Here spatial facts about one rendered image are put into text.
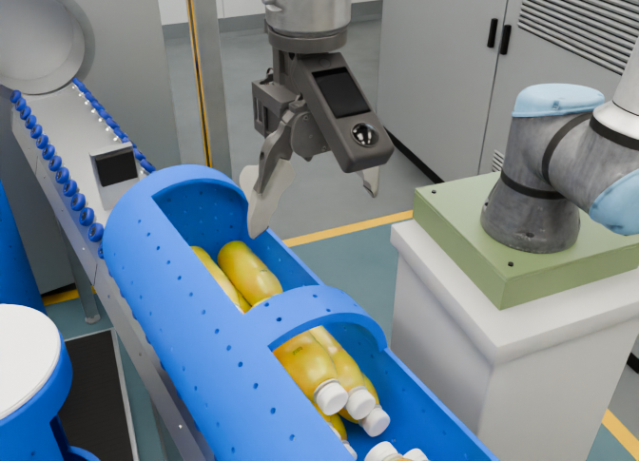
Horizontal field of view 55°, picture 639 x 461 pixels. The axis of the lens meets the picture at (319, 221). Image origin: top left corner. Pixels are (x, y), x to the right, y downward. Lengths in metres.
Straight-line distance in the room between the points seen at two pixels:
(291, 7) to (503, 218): 0.55
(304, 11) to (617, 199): 0.45
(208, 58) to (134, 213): 0.73
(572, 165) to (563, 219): 0.15
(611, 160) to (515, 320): 0.28
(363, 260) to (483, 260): 1.93
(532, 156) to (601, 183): 0.13
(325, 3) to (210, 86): 1.22
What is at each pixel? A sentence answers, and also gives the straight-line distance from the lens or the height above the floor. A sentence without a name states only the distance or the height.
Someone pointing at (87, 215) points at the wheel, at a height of 0.98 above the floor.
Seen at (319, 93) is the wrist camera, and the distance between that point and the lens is 0.54.
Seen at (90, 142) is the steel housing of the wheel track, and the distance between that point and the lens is 1.97.
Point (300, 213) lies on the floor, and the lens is 3.18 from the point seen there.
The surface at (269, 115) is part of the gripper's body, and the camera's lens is 0.62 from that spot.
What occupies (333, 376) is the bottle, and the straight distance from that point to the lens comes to 0.83.
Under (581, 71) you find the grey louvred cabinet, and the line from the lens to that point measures 2.44.
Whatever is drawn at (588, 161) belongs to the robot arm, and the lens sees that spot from 0.84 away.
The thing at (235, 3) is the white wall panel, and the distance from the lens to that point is 5.75.
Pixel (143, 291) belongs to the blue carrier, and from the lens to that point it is 0.99.
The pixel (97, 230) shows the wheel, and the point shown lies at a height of 0.98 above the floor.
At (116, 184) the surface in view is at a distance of 1.60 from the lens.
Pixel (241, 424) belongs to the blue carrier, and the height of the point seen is 1.17.
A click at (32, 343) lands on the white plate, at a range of 1.14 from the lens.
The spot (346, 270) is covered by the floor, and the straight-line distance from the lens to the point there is 2.81.
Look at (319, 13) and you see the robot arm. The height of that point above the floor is 1.63.
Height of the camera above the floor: 1.78
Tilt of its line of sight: 35 degrees down
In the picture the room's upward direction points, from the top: straight up
